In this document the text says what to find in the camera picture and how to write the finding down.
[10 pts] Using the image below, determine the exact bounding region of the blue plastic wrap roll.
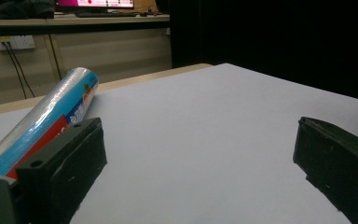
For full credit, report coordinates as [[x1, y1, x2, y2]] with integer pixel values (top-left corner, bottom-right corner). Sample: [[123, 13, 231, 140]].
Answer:
[[0, 66, 100, 180]]

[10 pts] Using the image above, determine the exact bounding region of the black keyboard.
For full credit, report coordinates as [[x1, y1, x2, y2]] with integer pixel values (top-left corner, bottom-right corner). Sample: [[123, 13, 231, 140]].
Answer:
[[75, 11, 138, 19]]

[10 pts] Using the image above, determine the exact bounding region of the white wall socket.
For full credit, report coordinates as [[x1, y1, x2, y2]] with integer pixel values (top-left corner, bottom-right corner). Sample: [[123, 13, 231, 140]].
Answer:
[[0, 35, 36, 51]]

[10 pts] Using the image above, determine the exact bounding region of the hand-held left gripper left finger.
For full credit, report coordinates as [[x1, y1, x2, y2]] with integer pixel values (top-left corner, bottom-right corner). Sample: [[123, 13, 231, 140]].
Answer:
[[15, 117, 108, 224]]

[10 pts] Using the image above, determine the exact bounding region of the beige background desk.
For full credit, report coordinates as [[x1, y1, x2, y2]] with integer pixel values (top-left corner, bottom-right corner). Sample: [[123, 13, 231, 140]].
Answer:
[[0, 13, 172, 109]]

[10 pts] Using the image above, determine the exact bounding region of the black power cable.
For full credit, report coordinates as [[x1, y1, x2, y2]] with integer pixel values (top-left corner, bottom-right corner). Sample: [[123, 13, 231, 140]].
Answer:
[[1, 41, 28, 100], [7, 41, 36, 98]]

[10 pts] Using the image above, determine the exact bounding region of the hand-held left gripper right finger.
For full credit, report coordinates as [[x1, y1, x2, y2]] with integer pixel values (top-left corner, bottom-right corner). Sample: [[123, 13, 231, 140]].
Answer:
[[293, 116, 358, 224]]

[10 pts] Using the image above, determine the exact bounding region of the dark cloth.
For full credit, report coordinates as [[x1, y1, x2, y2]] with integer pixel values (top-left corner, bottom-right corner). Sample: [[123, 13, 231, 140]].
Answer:
[[0, 0, 56, 21]]

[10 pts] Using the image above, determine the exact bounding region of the computer monitor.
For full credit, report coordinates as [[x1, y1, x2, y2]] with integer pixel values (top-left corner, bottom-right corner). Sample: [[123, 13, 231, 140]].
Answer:
[[55, 0, 136, 13]]

